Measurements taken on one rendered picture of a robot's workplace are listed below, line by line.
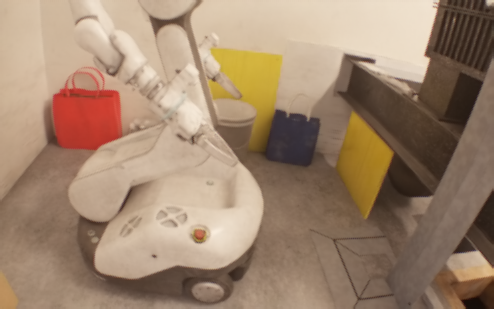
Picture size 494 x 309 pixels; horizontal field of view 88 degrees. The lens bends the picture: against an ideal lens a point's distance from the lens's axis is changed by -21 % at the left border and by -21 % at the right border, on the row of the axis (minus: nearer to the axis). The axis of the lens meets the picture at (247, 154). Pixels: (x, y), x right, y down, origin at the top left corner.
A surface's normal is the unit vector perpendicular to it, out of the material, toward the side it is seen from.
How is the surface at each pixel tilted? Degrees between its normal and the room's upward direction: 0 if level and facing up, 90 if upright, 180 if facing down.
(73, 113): 85
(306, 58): 90
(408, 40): 90
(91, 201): 90
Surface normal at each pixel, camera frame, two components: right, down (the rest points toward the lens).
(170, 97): 0.37, 0.14
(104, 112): 0.21, 0.39
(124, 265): 0.00, 0.50
